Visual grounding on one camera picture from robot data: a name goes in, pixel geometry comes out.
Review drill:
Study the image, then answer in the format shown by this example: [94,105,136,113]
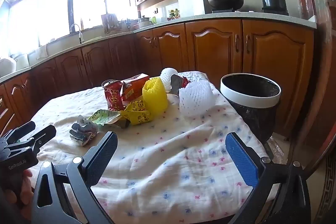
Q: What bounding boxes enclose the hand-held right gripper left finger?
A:
[31,131,118,224]

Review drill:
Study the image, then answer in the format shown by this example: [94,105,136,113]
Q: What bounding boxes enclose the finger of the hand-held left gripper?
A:
[10,126,57,155]
[5,121,36,145]

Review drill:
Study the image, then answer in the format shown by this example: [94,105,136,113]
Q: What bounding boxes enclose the dish rack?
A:
[101,13,118,34]

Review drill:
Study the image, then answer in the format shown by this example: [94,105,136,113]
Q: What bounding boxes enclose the dark silver-lined wrapper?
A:
[168,74,189,95]

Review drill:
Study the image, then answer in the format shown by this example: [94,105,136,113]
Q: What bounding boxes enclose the yellow printed wrapper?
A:
[121,99,152,126]

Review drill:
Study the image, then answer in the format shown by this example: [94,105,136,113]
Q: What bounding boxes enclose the white lidded pot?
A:
[138,16,153,28]

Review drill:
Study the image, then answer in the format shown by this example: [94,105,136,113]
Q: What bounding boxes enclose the large white foam fruit net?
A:
[179,81,213,116]

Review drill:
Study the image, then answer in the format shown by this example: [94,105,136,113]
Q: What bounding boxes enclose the green printed wrapper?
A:
[88,109,122,125]

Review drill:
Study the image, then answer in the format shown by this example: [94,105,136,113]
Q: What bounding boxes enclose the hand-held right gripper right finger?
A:
[225,132,311,224]

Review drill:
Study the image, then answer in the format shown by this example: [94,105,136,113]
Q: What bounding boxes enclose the white flower-printed cloth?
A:
[28,70,279,224]

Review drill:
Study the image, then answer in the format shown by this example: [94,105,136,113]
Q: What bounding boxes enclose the grey kitchen countertop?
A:
[0,12,318,85]

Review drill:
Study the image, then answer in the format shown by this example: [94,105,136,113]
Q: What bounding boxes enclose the black bin with white rim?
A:
[220,72,282,147]

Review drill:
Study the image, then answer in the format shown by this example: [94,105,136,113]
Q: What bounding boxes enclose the cream rice cooker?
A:
[0,57,17,77]

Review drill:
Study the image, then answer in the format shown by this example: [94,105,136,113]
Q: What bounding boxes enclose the person's left hand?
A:
[20,169,35,206]

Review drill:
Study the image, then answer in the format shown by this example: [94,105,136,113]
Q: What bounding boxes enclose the wooden lower cabinets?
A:
[0,19,315,136]

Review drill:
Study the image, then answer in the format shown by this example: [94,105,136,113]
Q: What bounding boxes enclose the gas stove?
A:
[211,7,289,16]

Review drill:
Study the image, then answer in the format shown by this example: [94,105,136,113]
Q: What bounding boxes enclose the yellow foam fruit net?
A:
[142,77,168,111]

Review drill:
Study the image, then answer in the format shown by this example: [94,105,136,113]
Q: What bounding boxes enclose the red carton box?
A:
[121,73,150,102]

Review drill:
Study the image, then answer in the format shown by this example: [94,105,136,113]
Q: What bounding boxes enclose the grey paper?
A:
[70,115,98,147]

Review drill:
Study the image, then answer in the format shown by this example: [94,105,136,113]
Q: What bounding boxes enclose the chrome sink faucet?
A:
[70,24,84,44]

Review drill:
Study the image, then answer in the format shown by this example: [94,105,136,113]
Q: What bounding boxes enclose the kitchen window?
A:
[0,0,139,56]

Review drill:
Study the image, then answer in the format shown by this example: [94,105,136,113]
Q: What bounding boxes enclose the small white foam fruit net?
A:
[160,68,179,92]

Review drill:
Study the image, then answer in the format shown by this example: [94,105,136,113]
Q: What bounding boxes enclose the red snack wrapper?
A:
[102,80,125,111]

